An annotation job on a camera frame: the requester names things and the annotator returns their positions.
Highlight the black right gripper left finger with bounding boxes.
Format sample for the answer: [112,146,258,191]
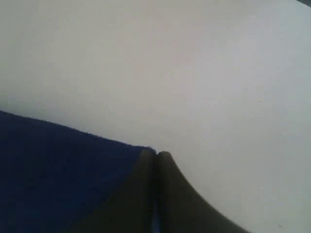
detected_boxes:
[70,150,156,233]

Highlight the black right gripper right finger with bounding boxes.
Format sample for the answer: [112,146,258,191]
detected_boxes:
[156,151,247,233]

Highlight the blue towel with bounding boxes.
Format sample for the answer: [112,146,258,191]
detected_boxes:
[0,112,155,233]

